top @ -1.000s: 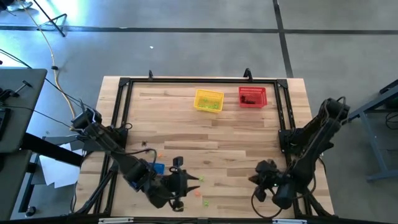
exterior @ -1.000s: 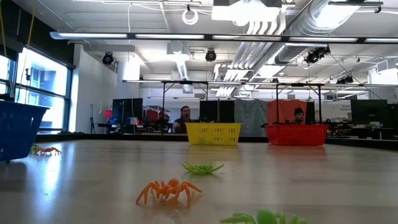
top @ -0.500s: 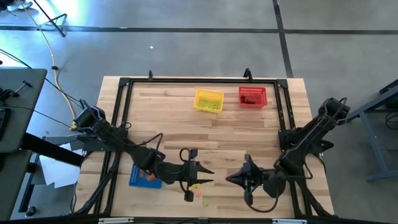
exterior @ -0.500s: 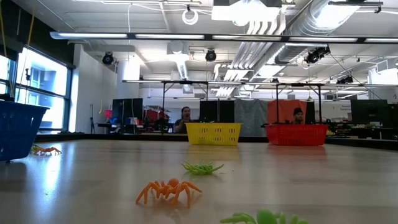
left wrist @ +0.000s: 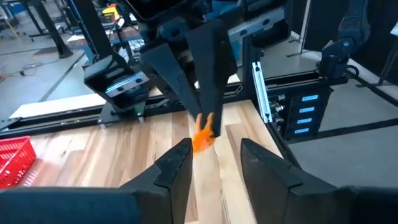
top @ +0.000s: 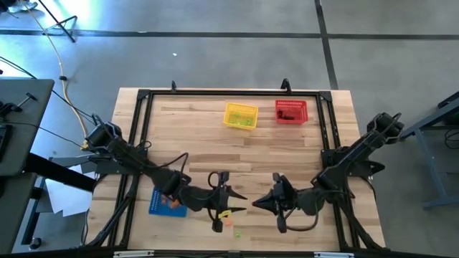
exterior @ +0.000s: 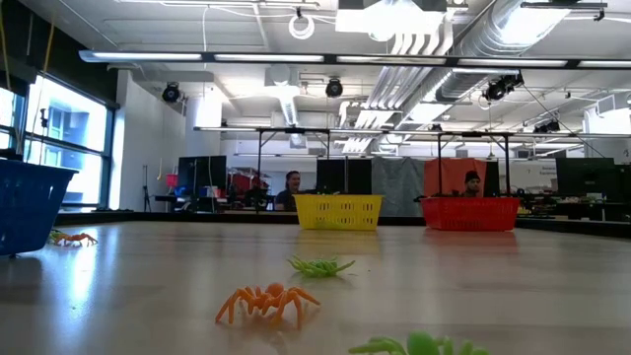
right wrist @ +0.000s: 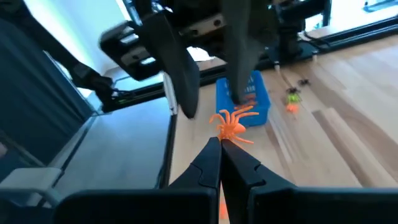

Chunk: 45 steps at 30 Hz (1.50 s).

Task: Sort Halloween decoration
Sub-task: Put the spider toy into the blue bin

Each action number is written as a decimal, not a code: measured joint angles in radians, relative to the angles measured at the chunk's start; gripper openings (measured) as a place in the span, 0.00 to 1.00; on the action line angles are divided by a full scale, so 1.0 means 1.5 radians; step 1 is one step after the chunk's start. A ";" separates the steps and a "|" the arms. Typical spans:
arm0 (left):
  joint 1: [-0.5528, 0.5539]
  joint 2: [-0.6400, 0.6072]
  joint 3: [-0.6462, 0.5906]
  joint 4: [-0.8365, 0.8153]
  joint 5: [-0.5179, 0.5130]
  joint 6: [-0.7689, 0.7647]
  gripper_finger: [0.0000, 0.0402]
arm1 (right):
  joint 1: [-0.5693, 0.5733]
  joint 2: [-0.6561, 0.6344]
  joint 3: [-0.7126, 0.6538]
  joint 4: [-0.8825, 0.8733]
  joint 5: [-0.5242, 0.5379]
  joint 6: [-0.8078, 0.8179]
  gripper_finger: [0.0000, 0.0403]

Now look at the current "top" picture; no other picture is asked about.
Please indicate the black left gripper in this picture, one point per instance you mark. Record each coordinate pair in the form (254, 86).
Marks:
(204, 199)

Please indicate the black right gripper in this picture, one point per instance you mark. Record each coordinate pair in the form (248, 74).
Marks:
(297, 200)

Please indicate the orange plastic spider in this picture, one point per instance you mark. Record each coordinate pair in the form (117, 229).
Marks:
(164, 199)
(228, 223)
(175, 204)

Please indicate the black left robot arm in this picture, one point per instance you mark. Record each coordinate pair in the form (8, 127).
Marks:
(125, 154)

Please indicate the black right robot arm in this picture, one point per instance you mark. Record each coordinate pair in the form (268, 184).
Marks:
(358, 150)

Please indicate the yellow paper tag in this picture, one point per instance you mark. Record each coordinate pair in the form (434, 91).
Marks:
(224, 214)

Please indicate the blue plastic basket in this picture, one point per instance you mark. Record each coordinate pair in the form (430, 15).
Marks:
(157, 209)

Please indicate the white label strip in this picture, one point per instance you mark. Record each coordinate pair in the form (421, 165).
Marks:
(133, 253)
(333, 254)

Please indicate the yellow plastic basket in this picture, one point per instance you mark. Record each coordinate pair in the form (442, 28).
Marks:
(240, 108)

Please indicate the red plastic basket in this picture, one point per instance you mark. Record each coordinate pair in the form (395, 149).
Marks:
(299, 107)

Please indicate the white paper sheets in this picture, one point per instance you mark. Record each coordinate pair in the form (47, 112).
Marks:
(68, 200)

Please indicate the grey metal table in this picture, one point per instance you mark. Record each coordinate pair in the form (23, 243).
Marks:
(434, 172)

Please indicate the black caster wheel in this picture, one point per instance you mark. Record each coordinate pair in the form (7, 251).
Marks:
(34, 243)

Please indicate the dark grey desk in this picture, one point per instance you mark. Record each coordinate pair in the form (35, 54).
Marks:
(36, 107)

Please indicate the black tripod stand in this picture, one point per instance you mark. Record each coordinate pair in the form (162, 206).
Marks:
(72, 38)

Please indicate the black aluminium table frame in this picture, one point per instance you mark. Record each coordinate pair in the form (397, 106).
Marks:
(233, 92)

